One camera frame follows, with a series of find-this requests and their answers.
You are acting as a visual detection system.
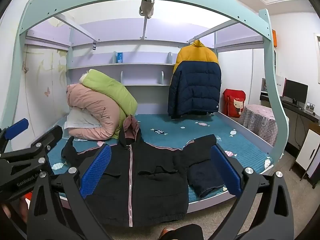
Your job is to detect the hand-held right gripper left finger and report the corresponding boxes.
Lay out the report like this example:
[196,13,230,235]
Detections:
[27,145,113,240]

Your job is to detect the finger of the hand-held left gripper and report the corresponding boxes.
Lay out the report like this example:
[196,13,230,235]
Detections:
[0,118,29,155]
[30,125,63,155]

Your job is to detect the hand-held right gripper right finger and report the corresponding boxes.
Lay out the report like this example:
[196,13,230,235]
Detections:
[211,145,295,240]

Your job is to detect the black zip jacket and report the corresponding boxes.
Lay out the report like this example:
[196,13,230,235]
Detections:
[61,115,218,228]

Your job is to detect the person's left hand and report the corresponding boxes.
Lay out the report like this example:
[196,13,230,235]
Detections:
[0,197,29,224]

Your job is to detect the folded dark blue jeans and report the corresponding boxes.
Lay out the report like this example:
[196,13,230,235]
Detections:
[187,161,225,198]

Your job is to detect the white pillow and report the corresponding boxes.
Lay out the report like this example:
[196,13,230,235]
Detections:
[64,107,97,134]

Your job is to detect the red cartoon bag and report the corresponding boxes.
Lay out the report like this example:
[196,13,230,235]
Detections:
[222,89,247,118]

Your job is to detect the person's leg in black trousers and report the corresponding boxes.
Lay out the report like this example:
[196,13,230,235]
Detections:
[164,224,204,240]

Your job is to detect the orange slipper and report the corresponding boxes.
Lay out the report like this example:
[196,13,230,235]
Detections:
[159,226,175,239]

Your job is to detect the white cabinet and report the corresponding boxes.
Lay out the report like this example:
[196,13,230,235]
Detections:
[295,122,320,188]

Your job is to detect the dark desk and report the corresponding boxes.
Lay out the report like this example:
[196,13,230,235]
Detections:
[260,91,320,150]

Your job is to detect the yellow and navy puffer jacket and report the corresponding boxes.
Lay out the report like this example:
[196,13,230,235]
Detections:
[168,40,222,119]

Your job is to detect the black keyboard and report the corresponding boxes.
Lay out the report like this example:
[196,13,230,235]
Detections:
[281,100,303,109]

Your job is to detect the lilac bed shelf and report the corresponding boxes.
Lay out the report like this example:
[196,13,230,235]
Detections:
[67,51,177,87]

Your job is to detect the black computer monitor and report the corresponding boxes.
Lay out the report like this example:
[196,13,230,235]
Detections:
[282,79,309,105]

